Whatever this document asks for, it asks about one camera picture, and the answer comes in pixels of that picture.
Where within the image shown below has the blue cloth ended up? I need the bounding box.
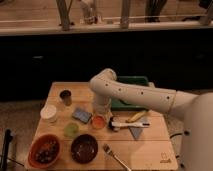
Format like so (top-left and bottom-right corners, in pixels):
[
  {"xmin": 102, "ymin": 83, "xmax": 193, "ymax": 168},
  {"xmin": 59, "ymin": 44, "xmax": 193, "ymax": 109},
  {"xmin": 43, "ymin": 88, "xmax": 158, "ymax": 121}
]
[{"xmin": 129, "ymin": 117, "xmax": 148, "ymax": 140}]

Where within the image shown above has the black stand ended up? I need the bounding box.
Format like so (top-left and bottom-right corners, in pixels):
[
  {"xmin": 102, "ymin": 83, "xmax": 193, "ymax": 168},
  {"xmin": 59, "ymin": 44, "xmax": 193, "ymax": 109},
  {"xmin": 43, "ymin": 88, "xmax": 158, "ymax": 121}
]
[{"xmin": 0, "ymin": 129, "xmax": 13, "ymax": 171}]

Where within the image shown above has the black cable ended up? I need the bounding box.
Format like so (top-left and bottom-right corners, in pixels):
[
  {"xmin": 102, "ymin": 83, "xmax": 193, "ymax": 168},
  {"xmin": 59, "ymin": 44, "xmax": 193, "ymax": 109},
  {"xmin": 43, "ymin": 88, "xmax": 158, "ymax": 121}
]
[{"xmin": 169, "ymin": 131, "xmax": 185, "ymax": 169}]

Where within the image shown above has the wooden table post right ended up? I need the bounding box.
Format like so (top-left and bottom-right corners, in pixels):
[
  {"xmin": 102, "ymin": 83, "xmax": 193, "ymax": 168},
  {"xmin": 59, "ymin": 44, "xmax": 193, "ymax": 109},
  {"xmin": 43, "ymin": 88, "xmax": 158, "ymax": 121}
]
[{"xmin": 120, "ymin": 0, "xmax": 130, "ymax": 29}]

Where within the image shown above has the green plastic tray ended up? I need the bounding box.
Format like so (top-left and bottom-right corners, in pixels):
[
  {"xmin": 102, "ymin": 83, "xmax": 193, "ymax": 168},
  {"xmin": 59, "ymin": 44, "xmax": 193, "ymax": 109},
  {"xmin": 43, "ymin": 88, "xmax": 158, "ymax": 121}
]
[{"xmin": 111, "ymin": 76, "xmax": 150, "ymax": 111}]

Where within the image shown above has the silver fork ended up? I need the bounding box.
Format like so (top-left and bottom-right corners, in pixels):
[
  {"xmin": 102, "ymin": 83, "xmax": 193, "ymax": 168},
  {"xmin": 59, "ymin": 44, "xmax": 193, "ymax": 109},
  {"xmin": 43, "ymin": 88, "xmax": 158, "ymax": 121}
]
[{"xmin": 103, "ymin": 144, "xmax": 132, "ymax": 171}]

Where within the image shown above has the wooden table post left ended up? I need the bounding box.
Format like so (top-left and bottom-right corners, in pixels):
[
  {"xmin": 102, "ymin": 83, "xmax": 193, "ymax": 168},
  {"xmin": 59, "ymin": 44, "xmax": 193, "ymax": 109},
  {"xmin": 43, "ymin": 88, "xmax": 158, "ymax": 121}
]
[{"xmin": 56, "ymin": 0, "xmax": 70, "ymax": 31}]

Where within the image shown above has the dark purple bowl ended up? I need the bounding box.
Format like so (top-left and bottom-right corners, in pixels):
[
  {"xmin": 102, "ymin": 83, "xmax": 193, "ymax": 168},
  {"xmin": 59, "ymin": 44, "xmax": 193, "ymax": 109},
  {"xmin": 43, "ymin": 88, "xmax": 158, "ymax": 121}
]
[{"xmin": 71, "ymin": 134, "xmax": 98, "ymax": 164}]

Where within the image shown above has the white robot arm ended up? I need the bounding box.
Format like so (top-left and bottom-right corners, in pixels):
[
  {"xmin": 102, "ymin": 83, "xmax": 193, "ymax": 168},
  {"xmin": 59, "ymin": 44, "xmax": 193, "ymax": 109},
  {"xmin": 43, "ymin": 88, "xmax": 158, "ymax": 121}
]
[{"xmin": 89, "ymin": 68, "xmax": 213, "ymax": 171}]

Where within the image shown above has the wooden table post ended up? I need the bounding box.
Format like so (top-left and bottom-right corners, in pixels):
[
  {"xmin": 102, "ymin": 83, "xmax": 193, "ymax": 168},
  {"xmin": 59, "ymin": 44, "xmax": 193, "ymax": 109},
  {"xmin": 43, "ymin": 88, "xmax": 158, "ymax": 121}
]
[
  {"xmin": 56, "ymin": 0, "xmax": 70, "ymax": 31},
  {"xmin": 120, "ymin": 0, "xmax": 130, "ymax": 29}
]

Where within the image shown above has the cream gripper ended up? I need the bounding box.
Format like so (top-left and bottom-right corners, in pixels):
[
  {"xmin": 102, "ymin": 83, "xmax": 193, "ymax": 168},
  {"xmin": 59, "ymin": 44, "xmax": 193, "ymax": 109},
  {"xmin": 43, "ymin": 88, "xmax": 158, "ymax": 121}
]
[{"xmin": 92, "ymin": 99, "xmax": 111, "ymax": 115}]

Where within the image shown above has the green plastic cup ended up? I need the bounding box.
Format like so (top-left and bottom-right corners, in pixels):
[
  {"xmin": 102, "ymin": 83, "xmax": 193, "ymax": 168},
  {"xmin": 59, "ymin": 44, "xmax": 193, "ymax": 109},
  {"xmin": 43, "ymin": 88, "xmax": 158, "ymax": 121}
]
[{"xmin": 64, "ymin": 123, "xmax": 79, "ymax": 138}]

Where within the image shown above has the yellow banana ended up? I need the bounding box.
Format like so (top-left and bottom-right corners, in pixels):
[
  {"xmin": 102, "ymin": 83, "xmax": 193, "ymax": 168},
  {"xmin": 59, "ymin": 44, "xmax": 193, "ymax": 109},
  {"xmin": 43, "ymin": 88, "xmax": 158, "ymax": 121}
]
[{"xmin": 126, "ymin": 111, "xmax": 147, "ymax": 123}]

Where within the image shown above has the orange bowl with food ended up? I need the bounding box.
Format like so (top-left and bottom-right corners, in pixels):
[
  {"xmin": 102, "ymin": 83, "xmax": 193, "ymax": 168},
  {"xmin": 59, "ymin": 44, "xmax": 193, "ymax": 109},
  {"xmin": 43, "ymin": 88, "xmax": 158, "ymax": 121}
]
[{"xmin": 28, "ymin": 134, "xmax": 61, "ymax": 169}]

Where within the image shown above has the blue sponge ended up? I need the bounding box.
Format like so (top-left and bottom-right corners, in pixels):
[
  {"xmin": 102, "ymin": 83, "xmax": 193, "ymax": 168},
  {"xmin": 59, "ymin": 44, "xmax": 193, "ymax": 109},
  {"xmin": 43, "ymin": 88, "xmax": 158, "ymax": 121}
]
[{"xmin": 72, "ymin": 108, "xmax": 92, "ymax": 124}]

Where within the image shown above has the dark metal cup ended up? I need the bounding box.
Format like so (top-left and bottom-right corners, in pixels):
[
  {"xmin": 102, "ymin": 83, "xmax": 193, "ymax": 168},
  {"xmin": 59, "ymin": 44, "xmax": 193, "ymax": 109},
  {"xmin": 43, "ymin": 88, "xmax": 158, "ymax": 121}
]
[{"xmin": 59, "ymin": 90, "xmax": 72, "ymax": 106}]

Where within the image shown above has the orange apple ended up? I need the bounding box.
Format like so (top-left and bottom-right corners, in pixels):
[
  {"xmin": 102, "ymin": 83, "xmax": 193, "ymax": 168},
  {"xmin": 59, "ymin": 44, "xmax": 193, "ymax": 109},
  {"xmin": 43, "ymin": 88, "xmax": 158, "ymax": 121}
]
[{"xmin": 91, "ymin": 115, "xmax": 106, "ymax": 129}]

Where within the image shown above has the white paper cup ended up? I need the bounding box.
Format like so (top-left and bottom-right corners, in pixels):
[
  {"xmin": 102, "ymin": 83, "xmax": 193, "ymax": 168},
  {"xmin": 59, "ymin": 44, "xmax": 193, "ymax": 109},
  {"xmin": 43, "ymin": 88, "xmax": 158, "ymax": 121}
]
[{"xmin": 40, "ymin": 105, "xmax": 57, "ymax": 123}]

